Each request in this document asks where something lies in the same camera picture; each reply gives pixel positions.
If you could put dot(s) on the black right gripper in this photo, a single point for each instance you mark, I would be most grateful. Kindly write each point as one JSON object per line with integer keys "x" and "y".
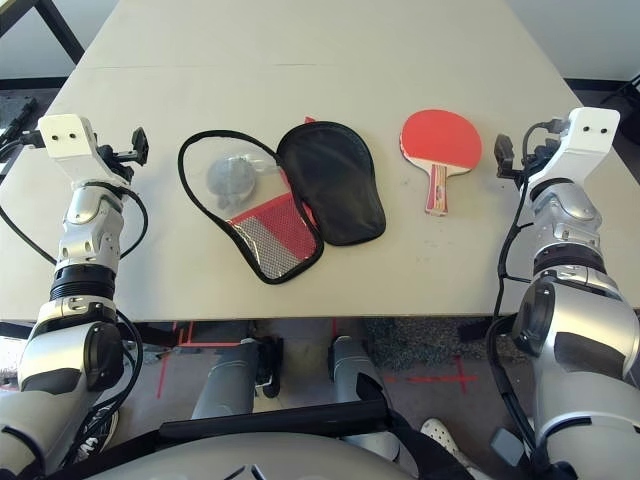
{"x": 542, "y": 151}

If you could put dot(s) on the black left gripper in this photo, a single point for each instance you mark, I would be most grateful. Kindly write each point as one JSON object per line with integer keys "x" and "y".
{"x": 117, "y": 155}

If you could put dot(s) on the red ping-pong paddle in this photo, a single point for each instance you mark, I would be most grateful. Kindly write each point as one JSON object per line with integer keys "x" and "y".
{"x": 440, "y": 135}

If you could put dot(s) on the red black paddle case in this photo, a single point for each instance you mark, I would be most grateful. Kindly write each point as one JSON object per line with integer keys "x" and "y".
{"x": 345, "y": 190}

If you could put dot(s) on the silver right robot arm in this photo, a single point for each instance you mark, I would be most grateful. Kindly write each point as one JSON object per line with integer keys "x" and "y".
{"x": 565, "y": 320}

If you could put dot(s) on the dark speckled foam mat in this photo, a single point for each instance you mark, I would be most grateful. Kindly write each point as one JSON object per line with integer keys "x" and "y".
{"x": 425, "y": 345}

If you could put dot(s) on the grey left robot leg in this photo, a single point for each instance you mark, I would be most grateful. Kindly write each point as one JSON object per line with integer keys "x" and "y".
{"x": 225, "y": 380}

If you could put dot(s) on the grey robot leg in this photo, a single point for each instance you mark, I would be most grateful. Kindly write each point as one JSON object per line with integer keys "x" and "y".
{"x": 350, "y": 370}
{"x": 225, "y": 380}

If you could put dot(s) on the grey right robot leg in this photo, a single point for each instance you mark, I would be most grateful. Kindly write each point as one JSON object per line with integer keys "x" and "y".
{"x": 350, "y": 370}

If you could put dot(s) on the grey rectangular block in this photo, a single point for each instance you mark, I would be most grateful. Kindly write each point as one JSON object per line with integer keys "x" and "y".
{"x": 506, "y": 445}

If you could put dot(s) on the white perforated shoe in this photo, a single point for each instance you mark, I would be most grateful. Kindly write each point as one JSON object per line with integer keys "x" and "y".
{"x": 440, "y": 440}

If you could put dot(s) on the black white sneaker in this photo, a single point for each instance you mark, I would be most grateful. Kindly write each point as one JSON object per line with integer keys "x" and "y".
{"x": 97, "y": 435}

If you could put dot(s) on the black torso harness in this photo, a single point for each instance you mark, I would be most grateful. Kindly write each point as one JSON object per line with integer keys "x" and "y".
{"x": 275, "y": 420}

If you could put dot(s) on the grey robot torso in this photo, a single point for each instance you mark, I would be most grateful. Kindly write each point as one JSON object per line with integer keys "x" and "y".
{"x": 300, "y": 460}

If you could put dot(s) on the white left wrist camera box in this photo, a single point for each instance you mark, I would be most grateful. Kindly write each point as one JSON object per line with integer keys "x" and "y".
{"x": 65, "y": 135}

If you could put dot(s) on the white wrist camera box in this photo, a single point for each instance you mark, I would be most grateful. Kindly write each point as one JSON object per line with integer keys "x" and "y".
{"x": 65, "y": 135}
{"x": 592, "y": 135}

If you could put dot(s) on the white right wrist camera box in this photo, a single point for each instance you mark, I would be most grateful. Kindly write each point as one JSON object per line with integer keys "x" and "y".
{"x": 592, "y": 135}

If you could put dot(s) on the black metal frame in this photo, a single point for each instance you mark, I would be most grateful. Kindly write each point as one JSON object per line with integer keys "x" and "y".
{"x": 60, "y": 30}

